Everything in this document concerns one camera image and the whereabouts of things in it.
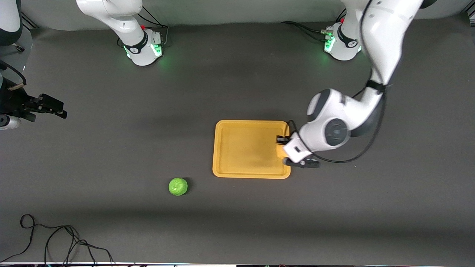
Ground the dark grey table mat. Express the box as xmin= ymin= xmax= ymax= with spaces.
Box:
xmin=0 ymin=17 xmax=475 ymax=265

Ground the green apple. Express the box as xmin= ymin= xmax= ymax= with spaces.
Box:
xmin=168 ymin=178 xmax=189 ymax=196

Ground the thin black loose cable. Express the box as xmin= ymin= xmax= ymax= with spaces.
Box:
xmin=0 ymin=214 xmax=114 ymax=266

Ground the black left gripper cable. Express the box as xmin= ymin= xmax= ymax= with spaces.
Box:
xmin=287 ymin=81 xmax=387 ymax=164

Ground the black right arm base cable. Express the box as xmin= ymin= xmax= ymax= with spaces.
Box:
xmin=135 ymin=7 xmax=170 ymax=47

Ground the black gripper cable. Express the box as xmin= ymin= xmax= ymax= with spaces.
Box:
xmin=287 ymin=81 xmax=387 ymax=164
xmin=0 ymin=60 xmax=27 ymax=92

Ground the black left arm base cable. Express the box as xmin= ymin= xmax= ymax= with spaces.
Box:
xmin=281 ymin=21 xmax=333 ymax=40

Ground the yellow plastic tray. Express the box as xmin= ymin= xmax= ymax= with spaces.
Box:
xmin=212 ymin=120 xmax=291 ymax=179

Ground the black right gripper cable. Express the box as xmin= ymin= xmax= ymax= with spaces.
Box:
xmin=0 ymin=60 xmax=27 ymax=92

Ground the black arm base cable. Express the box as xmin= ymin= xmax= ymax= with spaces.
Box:
xmin=135 ymin=7 xmax=170 ymax=47
xmin=281 ymin=21 xmax=333 ymax=40

